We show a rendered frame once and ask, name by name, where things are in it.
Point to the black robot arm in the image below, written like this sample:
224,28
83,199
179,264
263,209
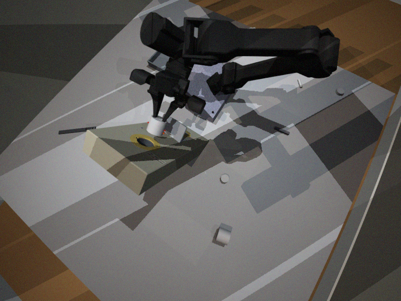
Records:
309,51

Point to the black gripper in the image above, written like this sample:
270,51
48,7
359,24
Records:
194,103

